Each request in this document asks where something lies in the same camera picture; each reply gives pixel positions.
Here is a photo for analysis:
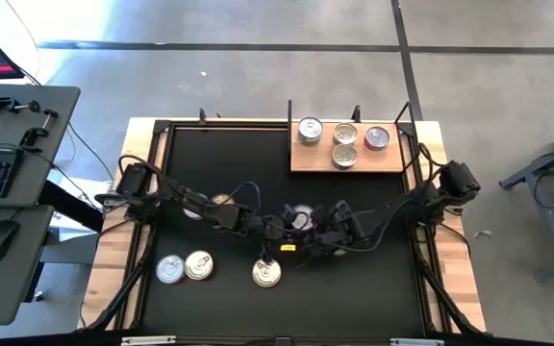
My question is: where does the white metal bracket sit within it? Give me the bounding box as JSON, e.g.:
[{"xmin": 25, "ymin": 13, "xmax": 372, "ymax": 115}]
[
  {"xmin": 120, "ymin": 334, "xmax": 178, "ymax": 346},
  {"xmin": 390, "ymin": 337, "xmax": 445, "ymax": 346}
]

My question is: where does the black desk cable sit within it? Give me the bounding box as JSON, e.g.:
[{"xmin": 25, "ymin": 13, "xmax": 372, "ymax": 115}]
[{"xmin": 64, "ymin": 119, "xmax": 123, "ymax": 186}]

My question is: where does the blue Wild Planet salmon can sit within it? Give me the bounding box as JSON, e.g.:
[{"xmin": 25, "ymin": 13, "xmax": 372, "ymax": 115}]
[
  {"xmin": 184, "ymin": 250, "xmax": 214, "ymax": 282},
  {"xmin": 332, "ymin": 122, "xmax": 360, "ymax": 147},
  {"xmin": 331, "ymin": 142, "xmax": 360, "ymax": 171},
  {"xmin": 251, "ymin": 258, "xmax": 283, "ymax": 289}
]

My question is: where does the red seafood can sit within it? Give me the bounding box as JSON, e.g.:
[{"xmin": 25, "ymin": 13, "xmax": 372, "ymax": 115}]
[
  {"xmin": 364, "ymin": 125, "xmax": 391, "ymax": 152},
  {"xmin": 155, "ymin": 254, "xmax": 187, "ymax": 285},
  {"xmin": 182, "ymin": 192, "xmax": 211, "ymax": 221}
]

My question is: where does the black table mat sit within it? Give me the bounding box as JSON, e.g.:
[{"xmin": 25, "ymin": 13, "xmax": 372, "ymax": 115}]
[{"xmin": 140, "ymin": 125, "xmax": 426, "ymax": 339}]

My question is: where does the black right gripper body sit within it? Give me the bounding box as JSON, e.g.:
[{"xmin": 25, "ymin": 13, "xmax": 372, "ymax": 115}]
[{"xmin": 318, "ymin": 199, "xmax": 361, "ymax": 254}]

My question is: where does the black desk clamp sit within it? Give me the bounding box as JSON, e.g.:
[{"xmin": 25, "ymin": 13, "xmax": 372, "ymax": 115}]
[
  {"xmin": 0, "ymin": 92, "xmax": 42, "ymax": 117},
  {"xmin": 18, "ymin": 108, "xmax": 61, "ymax": 148}
]

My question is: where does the wooden shelf board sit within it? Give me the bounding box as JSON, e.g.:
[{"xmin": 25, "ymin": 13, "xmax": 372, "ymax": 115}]
[{"xmin": 289, "ymin": 121, "xmax": 405, "ymax": 174}]

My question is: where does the grey desk top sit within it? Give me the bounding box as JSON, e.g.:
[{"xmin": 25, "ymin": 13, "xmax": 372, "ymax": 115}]
[
  {"xmin": 0, "ymin": 205, "xmax": 56, "ymax": 327},
  {"xmin": 0, "ymin": 82, "xmax": 83, "ymax": 210}
]

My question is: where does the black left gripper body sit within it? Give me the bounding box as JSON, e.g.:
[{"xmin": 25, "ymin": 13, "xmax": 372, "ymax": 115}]
[{"xmin": 251, "ymin": 212, "xmax": 307, "ymax": 265}]

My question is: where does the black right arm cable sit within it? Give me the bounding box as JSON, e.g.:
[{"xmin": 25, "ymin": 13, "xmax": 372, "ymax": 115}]
[{"xmin": 415, "ymin": 141, "xmax": 446, "ymax": 174}]

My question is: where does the black metal table frame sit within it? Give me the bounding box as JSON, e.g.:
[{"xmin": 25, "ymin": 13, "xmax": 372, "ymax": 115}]
[{"xmin": 77, "ymin": 108, "xmax": 489, "ymax": 337}]

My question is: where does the black metal shelf frame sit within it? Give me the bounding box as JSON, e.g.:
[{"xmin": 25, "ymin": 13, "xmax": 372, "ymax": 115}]
[{"xmin": 286, "ymin": 99, "xmax": 422, "ymax": 175}]

